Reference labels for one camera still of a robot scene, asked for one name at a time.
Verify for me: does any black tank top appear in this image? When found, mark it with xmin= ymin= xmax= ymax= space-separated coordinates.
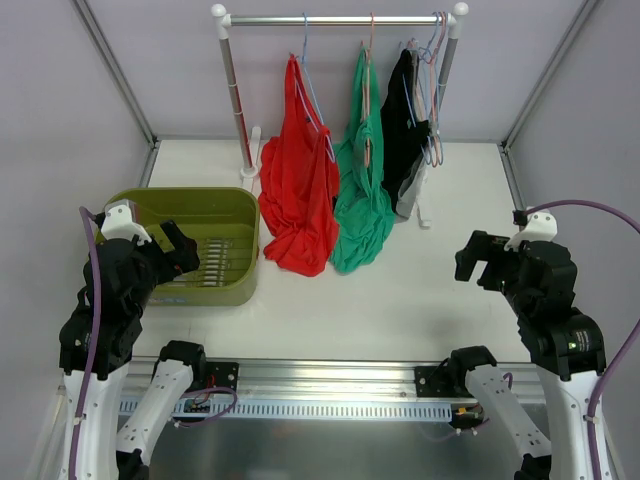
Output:
xmin=381 ymin=49 xmax=430 ymax=210

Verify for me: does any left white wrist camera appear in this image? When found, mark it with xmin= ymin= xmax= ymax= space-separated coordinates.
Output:
xmin=95 ymin=199 xmax=152 ymax=246

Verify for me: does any grey tank top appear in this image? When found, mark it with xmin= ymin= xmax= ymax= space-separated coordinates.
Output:
xmin=396 ymin=50 xmax=431 ymax=219

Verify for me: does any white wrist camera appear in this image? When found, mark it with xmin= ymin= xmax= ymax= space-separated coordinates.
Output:
xmin=504 ymin=209 xmax=558 ymax=251
xmin=95 ymin=199 xmax=152 ymax=246

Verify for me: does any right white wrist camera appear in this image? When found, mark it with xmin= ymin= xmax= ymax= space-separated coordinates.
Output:
xmin=504 ymin=209 xmax=558 ymax=251

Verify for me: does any white and silver clothes rack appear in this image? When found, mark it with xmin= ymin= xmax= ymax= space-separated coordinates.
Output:
xmin=211 ymin=2 xmax=469 ymax=192

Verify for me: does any white slotted cable duct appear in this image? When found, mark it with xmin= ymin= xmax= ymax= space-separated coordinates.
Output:
xmin=119 ymin=396 xmax=453 ymax=423

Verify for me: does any green tank top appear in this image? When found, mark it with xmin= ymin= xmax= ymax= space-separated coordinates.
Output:
xmin=330 ymin=48 xmax=395 ymax=274

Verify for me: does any red tank top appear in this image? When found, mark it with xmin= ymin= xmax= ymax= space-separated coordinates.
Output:
xmin=259 ymin=55 xmax=340 ymax=277

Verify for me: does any light blue hanger rack end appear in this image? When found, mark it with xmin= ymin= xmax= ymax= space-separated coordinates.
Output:
xmin=418 ymin=11 xmax=450 ymax=166

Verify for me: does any olive green plastic basket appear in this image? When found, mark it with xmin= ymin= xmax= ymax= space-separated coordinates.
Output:
xmin=104 ymin=187 xmax=260 ymax=307

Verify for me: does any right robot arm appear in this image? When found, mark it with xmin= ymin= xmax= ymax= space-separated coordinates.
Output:
xmin=446 ymin=231 xmax=611 ymax=479

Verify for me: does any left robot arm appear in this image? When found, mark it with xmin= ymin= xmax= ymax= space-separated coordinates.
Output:
xmin=59 ymin=220 xmax=208 ymax=479

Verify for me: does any pink wire hanger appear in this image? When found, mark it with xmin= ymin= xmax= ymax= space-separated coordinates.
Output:
xmin=361 ymin=12 xmax=375 ymax=168

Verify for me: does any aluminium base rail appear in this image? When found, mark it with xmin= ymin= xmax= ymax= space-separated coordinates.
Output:
xmin=123 ymin=356 xmax=544 ymax=404

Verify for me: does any light blue wire hanger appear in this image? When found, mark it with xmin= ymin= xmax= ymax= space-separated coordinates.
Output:
xmin=300 ymin=12 xmax=336 ymax=164

